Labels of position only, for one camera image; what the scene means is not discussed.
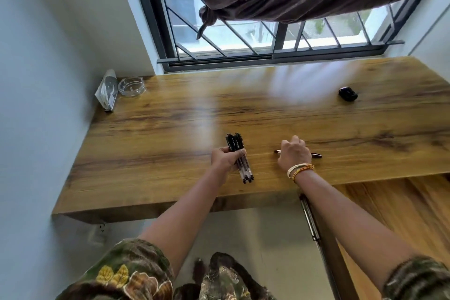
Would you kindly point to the dark metal window frame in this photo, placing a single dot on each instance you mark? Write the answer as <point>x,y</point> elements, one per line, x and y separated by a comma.
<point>151,18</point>

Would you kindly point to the person's left thumb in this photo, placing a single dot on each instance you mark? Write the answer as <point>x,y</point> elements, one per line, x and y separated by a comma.
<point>238,154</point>

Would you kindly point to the black capped clear pen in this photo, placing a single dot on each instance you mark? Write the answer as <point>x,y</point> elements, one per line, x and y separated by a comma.
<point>235,141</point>
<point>230,142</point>
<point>240,141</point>

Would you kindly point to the small black case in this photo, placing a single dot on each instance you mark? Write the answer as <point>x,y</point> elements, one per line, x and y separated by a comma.
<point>348,93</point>

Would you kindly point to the dark metal window grille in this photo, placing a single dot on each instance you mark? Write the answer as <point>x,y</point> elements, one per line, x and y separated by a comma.
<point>242,36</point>

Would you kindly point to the person's left forearm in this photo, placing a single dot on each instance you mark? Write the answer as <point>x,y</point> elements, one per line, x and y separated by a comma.
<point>190,212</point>

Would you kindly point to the person's left hand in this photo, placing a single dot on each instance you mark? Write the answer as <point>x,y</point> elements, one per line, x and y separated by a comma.
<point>222,159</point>

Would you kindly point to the floral patterned garment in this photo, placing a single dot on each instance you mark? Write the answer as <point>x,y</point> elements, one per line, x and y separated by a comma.
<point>133,275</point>

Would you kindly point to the clear glass ashtray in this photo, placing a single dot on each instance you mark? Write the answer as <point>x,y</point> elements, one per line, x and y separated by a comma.
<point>132,86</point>

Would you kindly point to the metal table leg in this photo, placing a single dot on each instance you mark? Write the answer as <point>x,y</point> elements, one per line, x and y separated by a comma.
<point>328,254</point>

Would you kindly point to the person's right hand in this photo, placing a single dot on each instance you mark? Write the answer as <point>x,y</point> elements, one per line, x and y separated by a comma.
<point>294,155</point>

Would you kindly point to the person's right forearm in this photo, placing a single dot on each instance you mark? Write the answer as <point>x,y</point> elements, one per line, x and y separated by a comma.
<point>348,222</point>

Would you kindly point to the dark pen with silver tip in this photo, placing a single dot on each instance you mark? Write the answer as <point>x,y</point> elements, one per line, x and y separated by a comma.
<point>315,155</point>

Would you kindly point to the person's right thumb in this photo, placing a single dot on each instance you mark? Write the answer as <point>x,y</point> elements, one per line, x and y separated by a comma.
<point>281,160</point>

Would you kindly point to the clear plastic packet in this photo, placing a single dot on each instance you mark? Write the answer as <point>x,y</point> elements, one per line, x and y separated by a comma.
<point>107,91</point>

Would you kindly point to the white wall socket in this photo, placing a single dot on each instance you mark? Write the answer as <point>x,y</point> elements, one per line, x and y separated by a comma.
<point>101,229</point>

